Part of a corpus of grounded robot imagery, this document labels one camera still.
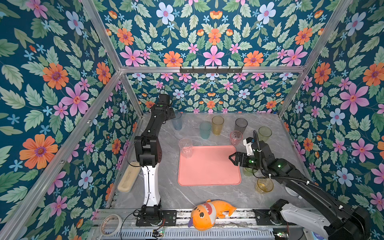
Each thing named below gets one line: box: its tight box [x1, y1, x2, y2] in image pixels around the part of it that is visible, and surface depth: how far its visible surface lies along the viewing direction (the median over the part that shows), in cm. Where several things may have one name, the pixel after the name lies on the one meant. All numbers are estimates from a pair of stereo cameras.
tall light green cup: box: [258, 126, 273, 143], surface depth 95 cm
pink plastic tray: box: [177, 145, 242, 186], surface depth 91 cm
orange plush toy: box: [188, 199, 237, 231], surface depth 70 cm
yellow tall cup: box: [212, 115, 225, 136], surface depth 101 cm
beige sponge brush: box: [117, 161, 141, 192], surface depth 84 cm
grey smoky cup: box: [234, 117, 248, 134], surface depth 100 cm
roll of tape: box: [100, 214, 123, 237], surface depth 71 cm
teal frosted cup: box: [199, 123, 212, 140], surface depth 102 cm
